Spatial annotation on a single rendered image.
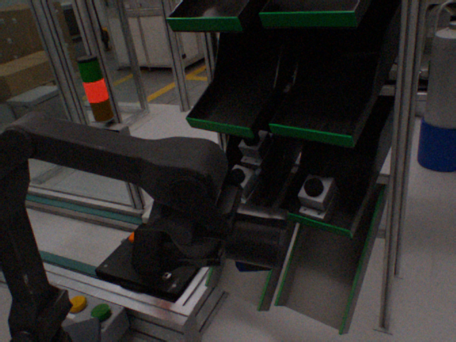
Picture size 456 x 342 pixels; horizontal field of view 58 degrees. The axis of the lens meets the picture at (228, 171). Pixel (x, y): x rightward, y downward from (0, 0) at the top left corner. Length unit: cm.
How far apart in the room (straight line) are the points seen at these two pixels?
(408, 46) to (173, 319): 66
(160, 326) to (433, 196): 89
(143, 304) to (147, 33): 567
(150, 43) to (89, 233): 530
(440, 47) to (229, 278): 92
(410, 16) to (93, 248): 97
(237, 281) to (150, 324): 21
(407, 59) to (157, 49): 583
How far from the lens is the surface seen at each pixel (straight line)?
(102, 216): 130
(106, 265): 107
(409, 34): 66
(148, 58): 654
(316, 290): 83
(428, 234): 125
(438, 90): 144
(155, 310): 94
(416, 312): 104
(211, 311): 101
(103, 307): 97
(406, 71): 67
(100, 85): 107
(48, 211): 149
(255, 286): 86
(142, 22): 644
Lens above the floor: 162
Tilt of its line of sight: 29 degrees down
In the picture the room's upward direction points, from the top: 9 degrees counter-clockwise
